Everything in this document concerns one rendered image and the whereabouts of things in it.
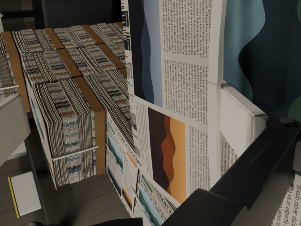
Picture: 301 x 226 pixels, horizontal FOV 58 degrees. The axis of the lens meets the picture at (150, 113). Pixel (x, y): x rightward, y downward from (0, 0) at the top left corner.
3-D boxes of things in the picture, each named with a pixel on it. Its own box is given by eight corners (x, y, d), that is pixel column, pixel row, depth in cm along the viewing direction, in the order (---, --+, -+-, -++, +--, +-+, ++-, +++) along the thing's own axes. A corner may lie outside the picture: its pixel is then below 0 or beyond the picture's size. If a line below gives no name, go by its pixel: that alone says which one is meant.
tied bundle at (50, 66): (86, 134, 151) (42, 145, 141) (70, 104, 170) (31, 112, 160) (83, 75, 127) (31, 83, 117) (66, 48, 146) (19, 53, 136)
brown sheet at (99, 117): (105, 173, 131) (96, 176, 129) (85, 136, 150) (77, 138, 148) (105, 110, 108) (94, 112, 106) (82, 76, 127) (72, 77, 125)
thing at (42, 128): (58, 189, 122) (55, 189, 121) (43, 147, 141) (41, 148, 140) (47, 126, 100) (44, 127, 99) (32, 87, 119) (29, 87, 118)
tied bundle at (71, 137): (106, 173, 131) (58, 189, 121) (86, 135, 151) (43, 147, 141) (106, 110, 108) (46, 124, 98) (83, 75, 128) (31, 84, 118)
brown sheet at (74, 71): (84, 133, 151) (76, 136, 149) (69, 104, 169) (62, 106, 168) (81, 74, 127) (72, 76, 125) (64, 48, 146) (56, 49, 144)
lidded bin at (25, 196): (32, 172, 326) (10, 179, 315) (32, 169, 294) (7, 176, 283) (41, 208, 319) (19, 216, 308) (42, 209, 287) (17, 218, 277)
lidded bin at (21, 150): (19, 122, 336) (-3, 127, 325) (17, 114, 304) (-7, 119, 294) (27, 155, 329) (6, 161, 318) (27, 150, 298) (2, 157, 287)
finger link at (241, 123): (252, 115, 12) (269, 114, 12) (212, 79, 18) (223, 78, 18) (248, 174, 13) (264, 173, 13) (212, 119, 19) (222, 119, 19)
